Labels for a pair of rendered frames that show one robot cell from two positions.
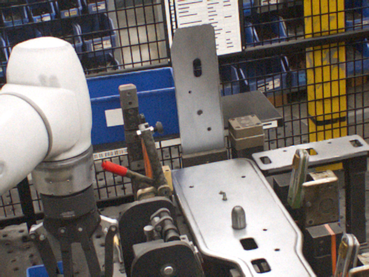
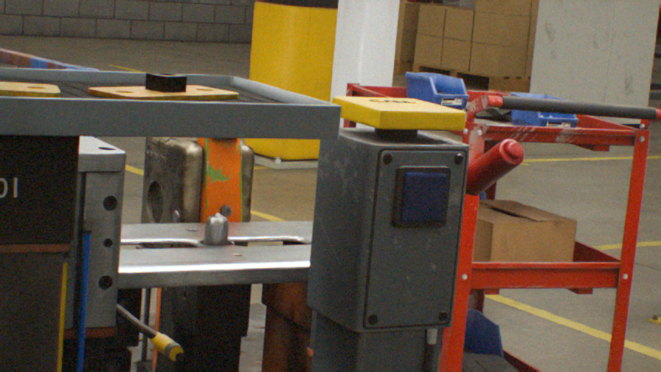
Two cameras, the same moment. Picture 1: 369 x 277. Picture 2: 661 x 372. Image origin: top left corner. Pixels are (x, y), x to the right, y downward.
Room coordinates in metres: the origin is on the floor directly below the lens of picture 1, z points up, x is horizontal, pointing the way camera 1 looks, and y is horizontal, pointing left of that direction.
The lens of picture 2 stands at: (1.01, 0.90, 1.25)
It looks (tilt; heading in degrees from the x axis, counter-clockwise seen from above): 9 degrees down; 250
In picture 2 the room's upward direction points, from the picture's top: 5 degrees clockwise
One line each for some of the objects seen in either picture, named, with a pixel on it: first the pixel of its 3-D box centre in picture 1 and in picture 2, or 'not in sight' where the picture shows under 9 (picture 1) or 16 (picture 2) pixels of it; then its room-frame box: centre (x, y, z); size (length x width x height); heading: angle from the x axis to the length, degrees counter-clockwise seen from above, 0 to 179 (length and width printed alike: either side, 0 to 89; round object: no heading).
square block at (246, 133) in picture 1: (250, 182); not in sight; (1.98, -0.16, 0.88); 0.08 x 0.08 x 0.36; 9
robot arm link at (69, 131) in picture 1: (43, 98); not in sight; (1.04, 0.18, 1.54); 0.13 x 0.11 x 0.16; 151
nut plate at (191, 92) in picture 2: not in sight; (165, 85); (0.84, 0.12, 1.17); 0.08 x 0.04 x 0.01; 30
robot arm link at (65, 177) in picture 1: (62, 166); not in sight; (1.05, 0.17, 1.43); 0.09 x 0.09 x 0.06
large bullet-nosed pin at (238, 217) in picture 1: (238, 218); not in sight; (1.56, -0.10, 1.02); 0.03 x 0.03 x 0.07
